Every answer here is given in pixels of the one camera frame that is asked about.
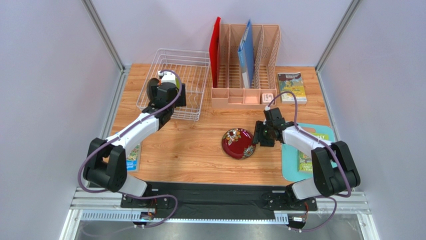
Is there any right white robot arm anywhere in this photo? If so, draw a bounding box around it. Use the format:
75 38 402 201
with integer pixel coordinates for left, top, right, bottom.
252 107 361 202

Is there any blue storey treehouse book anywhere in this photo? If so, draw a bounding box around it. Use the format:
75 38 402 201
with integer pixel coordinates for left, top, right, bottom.
126 142 142 172

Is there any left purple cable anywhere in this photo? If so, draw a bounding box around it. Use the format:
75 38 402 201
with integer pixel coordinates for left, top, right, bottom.
77 69 183 229

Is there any red floral plate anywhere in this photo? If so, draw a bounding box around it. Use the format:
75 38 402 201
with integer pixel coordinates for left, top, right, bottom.
221 128 256 160

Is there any illustrated book back right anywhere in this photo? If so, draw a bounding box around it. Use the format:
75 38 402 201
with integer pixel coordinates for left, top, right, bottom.
277 72 308 104

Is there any white wire dish rack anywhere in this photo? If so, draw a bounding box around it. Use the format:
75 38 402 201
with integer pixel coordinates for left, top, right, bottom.
136 48 211 122

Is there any white power adapter cube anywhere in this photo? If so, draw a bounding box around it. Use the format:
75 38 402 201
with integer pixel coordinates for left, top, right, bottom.
260 93 274 105

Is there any green storey treehouse book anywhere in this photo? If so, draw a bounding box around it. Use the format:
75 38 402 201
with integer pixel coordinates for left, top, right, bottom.
297 132 329 174

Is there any blue folder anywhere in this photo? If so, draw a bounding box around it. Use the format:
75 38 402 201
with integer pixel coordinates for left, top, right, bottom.
237 19 255 89

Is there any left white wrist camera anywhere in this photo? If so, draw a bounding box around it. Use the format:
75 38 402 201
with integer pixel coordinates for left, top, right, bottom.
158 71 179 86

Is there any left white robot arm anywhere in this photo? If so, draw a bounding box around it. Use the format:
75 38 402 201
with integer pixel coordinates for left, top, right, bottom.
77 80 186 198

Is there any red folder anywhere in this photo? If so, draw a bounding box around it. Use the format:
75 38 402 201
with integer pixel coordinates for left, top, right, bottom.
209 16 221 88

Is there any teal cutting board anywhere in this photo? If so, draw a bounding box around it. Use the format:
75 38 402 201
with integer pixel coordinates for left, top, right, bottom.
281 123 336 182

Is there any purple cable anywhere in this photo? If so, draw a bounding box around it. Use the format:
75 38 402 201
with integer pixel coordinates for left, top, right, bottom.
266 91 353 233
77 69 183 229

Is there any pink desk file organizer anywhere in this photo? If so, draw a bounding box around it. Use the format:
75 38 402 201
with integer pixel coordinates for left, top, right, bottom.
211 22 281 109

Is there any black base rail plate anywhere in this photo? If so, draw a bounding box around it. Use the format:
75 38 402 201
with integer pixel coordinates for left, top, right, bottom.
89 179 319 221

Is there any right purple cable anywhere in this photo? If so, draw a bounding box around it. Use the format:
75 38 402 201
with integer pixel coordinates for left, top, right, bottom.
266 91 353 233

